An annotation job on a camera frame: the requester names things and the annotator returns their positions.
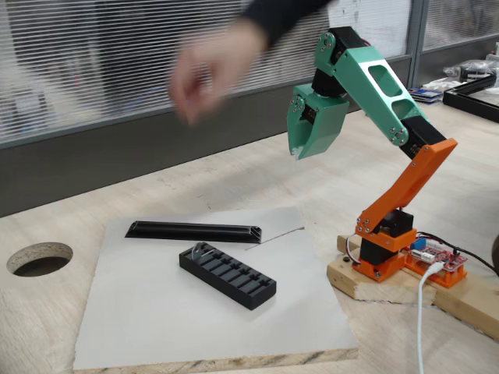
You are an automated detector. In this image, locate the long wooden plank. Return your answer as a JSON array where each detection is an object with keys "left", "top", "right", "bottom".
[{"left": 426, "top": 268, "right": 499, "bottom": 340}]

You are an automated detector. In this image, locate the white paper sheet on window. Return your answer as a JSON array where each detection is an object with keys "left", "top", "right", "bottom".
[{"left": 327, "top": 0, "right": 412, "bottom": 54}]

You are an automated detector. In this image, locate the grey laminated board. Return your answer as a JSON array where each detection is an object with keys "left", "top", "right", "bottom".
[{"left": 73, "top": 206, "right": 359, "bottom": 371}]

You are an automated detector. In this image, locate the black slotted rectangular block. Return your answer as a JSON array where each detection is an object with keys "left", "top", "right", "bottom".
[{"left": 179, "top": 241, "right": 278, "bottom": 312}]

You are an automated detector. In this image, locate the black rectangular frame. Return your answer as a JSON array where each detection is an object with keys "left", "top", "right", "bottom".
[{"left": 443, "top": 73, "right": 499, "bottom": 124}]

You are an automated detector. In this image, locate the wooden block with angled end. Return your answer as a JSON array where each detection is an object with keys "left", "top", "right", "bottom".
[{"left": 327, "top": 256, "right": 437, "bottom": 305}]

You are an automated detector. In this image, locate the long black plastic rail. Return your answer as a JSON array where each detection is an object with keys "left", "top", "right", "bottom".
[{"left": 124, "top": 220, "right": 264, "bottom": 245}]

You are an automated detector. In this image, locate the person's bare hand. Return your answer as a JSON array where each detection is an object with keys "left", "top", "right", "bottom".
[{"left": 169, "top": 17, "right": 271, "bottom": 128}]

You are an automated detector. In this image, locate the clear plastic bag with parts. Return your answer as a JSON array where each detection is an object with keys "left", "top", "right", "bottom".
[{"left": 443, "top": 58, "right": 499, "bottom": 83}]

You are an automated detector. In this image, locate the white usb cable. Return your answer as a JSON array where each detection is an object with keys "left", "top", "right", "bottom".
[{"left": 416, "top": 263, "right": 444, "bottom": 374}]

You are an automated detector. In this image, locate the stack of blue cards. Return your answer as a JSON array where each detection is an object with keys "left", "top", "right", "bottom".
[{"left": 407, "top": 87, "right": 444, "bottom": 104}]

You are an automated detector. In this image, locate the black power cable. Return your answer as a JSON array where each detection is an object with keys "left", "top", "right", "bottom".
[{"left": 416, "top": 231, "right": 499, "bottom": 276}]

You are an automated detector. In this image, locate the forearm in dark sleeve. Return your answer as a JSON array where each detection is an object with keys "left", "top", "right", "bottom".
[{"left": 239, "top": 0, "right": 336, "bottom": 48}]

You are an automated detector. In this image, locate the white flat packet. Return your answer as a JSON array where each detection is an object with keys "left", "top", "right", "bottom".
[{"left": 423, "top": 76, "right": 454, "bottom": 93}]

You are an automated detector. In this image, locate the red controller board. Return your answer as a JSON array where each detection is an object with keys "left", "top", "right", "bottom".
[{"left": 405, "top": 232, "right": 469, "bottom": 289}]

